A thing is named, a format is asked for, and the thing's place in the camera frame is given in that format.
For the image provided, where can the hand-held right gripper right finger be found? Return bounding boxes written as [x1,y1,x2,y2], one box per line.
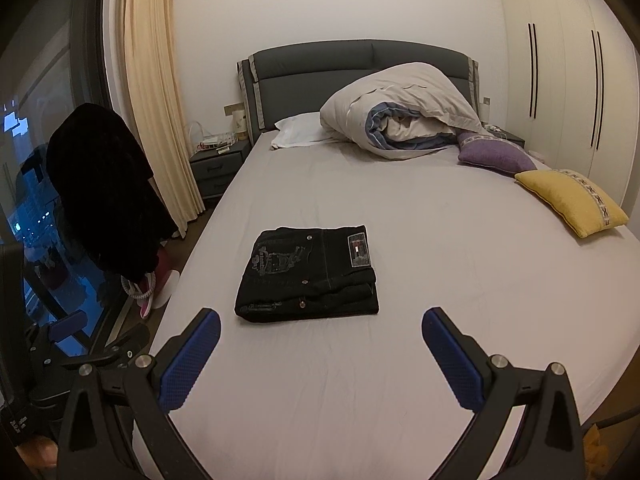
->
[421,307,587,480]

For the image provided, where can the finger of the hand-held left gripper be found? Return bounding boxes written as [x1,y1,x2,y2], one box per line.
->
[25,309,90,361]
[59,322,151,370]

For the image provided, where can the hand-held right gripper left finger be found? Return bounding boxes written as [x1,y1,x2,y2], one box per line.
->
[56,307,222,480]

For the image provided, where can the black pants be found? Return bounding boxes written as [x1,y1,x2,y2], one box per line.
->
[234,225,380,323]

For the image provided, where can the person's left hand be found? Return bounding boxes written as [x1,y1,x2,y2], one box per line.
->
[15,435,60,472]

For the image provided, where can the pink and white object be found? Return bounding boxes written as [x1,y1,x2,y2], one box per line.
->
[121,245,181,319]

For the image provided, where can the bed with grey headboard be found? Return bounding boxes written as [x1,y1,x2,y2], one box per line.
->
[132,39,640,480]

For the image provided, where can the dark hanging garment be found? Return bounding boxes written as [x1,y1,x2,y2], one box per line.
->
[46,102,178,281]

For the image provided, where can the yellow cloth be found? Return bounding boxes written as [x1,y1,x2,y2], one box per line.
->
[581,424,609,467]

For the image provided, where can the grey nightstand with drawers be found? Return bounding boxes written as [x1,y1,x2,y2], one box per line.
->
[189,137,252,201]

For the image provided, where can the yellow pillow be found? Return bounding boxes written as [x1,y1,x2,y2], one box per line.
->
[514,168,630,239]

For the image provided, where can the purple pillow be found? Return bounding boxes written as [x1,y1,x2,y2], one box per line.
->
[457,130,552,177]

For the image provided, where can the white tray with small things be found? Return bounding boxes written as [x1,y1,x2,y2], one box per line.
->
[197,132,236,154]

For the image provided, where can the glass window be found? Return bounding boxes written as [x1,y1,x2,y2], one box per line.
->
[0,0,126,361]

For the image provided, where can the cream curtain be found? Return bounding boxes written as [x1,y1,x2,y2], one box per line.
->
[116,0,206,233]

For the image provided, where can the white pillow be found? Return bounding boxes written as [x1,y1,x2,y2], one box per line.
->
[271,112,341,151]

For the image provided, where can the white and blue duvet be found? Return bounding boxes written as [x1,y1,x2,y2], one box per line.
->
[319,62,483,161]

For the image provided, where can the white wardrobe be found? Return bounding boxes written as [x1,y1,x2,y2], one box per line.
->
[497,0,640,241]

